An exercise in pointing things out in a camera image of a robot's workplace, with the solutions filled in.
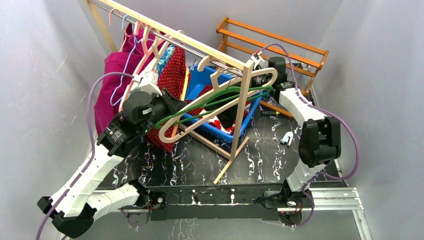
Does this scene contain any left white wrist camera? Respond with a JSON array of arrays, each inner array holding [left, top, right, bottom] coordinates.
[[131, 71, 162, 96]]

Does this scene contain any blue plastic bin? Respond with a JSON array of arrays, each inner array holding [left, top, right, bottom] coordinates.
[[185, 66, 262, 143]]

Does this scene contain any black base frame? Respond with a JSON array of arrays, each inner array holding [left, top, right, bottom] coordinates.
[[148, 183, 313, 225]]

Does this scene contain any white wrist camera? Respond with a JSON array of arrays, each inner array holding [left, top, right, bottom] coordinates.
[[131, 71, 162, 96], [250, 53, 265, 69]]

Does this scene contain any green velvet hanger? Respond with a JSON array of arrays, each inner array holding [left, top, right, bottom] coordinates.
[[154, 86, 273, 129]]

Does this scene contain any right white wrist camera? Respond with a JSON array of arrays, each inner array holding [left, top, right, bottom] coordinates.
[[250, 53, 265, 69]]

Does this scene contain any black garment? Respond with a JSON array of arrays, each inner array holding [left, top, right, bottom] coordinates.
[[205, 100, 238, 129]]

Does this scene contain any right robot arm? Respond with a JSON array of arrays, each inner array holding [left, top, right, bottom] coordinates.
[[251, 53, 341, 207]]

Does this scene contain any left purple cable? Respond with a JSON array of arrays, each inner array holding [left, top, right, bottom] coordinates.
[[34, 72, 135, 240]]

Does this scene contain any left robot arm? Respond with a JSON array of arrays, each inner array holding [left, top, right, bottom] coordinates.
[[37, 89, 186, 239]]

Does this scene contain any orange wooden shoe rack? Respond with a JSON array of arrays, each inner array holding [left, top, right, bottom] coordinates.
[[215, 16, 330, 119]]

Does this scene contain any cream wooden hanger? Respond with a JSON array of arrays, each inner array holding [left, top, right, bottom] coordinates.
[[154, 56, 279, 143]]

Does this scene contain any wooden clothes rack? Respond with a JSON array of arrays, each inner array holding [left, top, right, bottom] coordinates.
[[86, 0, 258, 184]]

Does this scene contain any white plastic clip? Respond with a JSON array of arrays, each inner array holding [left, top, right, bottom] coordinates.
[[280, 131, 294, 148]]

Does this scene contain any magenta garment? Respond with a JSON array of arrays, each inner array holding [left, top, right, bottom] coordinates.
[[93, 23, 144, 135]]

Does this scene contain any black yellow marker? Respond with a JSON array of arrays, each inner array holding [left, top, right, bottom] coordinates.
[[261, 111, 279, 117]]

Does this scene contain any blue floral garment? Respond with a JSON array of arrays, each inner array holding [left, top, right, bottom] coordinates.
[[154, 44, 176, 76]]

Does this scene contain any white red poppy garment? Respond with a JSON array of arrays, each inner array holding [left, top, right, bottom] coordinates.
[[208, 116, 233, 135]]

